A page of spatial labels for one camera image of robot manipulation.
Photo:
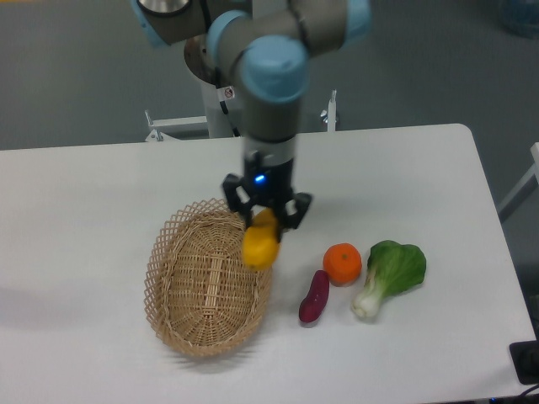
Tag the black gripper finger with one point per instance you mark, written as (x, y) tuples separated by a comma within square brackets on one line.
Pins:
[(290, 212), (230, 186)]

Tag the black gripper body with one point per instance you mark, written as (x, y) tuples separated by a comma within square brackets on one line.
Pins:
[(266, 184)]

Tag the yellow mango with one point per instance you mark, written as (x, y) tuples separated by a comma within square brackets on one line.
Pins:
[(261, 244)]

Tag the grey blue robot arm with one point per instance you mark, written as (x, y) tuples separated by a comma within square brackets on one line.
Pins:
[(266, 60)]

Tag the oval wicker basket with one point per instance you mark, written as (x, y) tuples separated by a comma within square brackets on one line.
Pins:
[(199, 298)]

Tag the orange tangerine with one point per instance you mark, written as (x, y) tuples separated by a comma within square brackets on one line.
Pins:
[(343, 263)]

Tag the purple sweet potato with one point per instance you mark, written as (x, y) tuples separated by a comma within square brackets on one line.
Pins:
[(316, 299)]

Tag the green bok choy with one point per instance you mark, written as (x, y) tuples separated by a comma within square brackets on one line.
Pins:
[(392, 269)]

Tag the black device at table edge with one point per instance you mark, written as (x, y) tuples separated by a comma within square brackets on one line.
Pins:
[(525, 360)]

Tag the white frame at right edge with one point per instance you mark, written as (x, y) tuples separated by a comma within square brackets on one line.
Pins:
[(522, 189)]

